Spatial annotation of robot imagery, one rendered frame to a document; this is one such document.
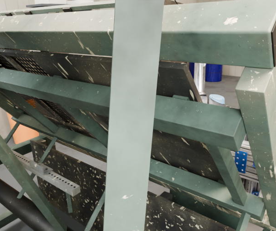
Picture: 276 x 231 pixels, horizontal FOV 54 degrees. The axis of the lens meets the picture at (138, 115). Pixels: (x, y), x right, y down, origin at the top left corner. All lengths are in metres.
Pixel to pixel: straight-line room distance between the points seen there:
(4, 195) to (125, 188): 1.93
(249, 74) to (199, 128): 0.18
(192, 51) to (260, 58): 0.15
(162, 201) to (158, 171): 0.29
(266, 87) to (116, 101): 0.40
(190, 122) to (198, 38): 0.22
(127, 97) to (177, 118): 0.49
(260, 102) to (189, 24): 0.23
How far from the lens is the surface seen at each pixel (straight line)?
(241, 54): 0.61
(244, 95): 0.61
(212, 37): 0.60
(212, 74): 8.27
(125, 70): 0.25
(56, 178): 1.62
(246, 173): 2.21
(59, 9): 1.33
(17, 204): 2.05
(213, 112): 0.71
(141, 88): 0.25
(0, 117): 5.02
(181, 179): 1.38
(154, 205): 1.74
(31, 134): 4.64
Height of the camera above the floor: 1.85
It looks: 20 degrees down
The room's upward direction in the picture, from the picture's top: 2 degrees counter-clockwise
